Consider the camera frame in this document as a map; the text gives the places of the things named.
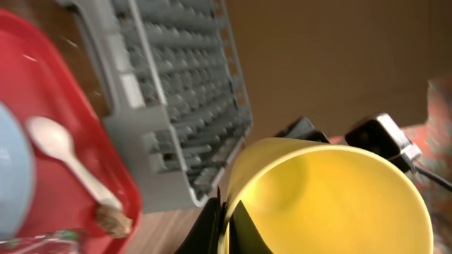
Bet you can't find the light blue plate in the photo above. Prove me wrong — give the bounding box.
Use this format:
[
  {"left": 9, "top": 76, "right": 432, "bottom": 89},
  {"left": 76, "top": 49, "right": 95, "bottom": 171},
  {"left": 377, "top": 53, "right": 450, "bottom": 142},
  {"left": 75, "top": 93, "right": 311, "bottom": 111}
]
[{"left": 1, "top": 104, "right": 35, "bottom": 241}]

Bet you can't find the grey dishwasher rack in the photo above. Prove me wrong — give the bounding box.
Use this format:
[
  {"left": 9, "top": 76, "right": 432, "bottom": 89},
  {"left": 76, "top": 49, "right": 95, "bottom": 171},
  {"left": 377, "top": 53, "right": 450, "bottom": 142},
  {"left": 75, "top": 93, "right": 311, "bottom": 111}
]
[{"left": 61, "top": 0, "right": 253, "bottom": 214}]

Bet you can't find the red serving tray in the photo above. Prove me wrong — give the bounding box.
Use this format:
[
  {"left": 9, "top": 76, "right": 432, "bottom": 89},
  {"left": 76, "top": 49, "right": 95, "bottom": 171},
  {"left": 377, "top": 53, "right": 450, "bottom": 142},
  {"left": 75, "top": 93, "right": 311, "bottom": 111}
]
[{"left": 1, "top": 10, "right": 141, "bottom": 253}]

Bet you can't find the red snack wrapper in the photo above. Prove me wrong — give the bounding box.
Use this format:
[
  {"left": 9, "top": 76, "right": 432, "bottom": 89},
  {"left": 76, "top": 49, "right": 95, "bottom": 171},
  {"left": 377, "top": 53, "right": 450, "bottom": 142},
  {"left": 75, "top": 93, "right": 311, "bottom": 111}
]
[{"left": 1, "top": 229, "right": 88, "bottom": 254}]

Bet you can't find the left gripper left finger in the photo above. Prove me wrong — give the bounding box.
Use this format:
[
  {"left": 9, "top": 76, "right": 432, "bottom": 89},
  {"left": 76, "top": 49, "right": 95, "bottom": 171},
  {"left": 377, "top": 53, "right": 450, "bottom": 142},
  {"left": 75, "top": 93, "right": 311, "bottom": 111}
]
[{"left": 175, "top": 188, "right": 223, "bottom": 254}]

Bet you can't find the brown food scrap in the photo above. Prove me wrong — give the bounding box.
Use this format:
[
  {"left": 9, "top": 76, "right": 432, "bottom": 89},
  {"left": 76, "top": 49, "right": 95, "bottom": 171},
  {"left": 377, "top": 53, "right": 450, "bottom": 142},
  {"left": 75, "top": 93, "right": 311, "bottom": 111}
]
[{"left": 95, "top": 205, "right": 133, "bottom": 238}]

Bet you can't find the white plastic spoon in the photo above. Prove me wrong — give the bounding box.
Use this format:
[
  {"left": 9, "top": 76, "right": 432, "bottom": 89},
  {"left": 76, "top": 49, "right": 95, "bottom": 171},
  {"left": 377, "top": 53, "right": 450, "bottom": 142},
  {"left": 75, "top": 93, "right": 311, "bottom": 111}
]
[{"left": 26, "top": 116, "right": 123, "bottom": 211}]

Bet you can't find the yellow plastic cup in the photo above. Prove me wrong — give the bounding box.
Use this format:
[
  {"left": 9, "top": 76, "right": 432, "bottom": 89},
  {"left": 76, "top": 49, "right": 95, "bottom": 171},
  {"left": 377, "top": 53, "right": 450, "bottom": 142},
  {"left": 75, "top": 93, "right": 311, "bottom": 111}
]
[{"left": 218, "top": 138, "right": 434, "bottom": 254}]

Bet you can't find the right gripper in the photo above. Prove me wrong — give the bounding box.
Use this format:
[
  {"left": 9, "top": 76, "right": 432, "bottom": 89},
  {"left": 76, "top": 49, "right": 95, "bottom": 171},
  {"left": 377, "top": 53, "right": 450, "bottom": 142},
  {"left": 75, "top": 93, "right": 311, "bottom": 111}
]
[{"left": 275, "top": 116, "right": 330, "bottom": 143}]

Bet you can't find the right black cable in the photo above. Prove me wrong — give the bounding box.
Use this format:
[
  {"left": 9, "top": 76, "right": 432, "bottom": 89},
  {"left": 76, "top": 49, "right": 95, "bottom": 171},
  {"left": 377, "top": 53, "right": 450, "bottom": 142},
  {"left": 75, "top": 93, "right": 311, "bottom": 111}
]
[{"left": 412, "top": 165, "right": 452, "bottom": 193}]

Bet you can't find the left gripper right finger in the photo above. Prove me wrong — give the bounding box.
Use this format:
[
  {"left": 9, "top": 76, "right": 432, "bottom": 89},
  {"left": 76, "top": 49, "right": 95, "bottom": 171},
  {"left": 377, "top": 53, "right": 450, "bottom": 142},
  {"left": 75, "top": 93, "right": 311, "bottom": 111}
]
[{"left": 229, "top": 202, "right": 273, "bottom": 254}]

